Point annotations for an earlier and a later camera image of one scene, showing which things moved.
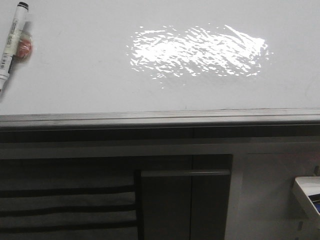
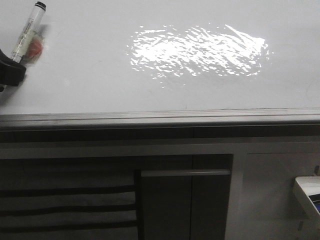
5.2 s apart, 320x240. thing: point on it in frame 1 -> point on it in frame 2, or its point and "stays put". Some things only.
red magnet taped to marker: x=24 y=47 -> x=36 y=47
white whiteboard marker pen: x=13 y=42 -> x=28 y=33
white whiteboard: x=119 y=56 stays put
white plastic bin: x=306 y=192 stays put
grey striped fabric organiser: x=87 y=205 stays put
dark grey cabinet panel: x=189 y=204 stays put
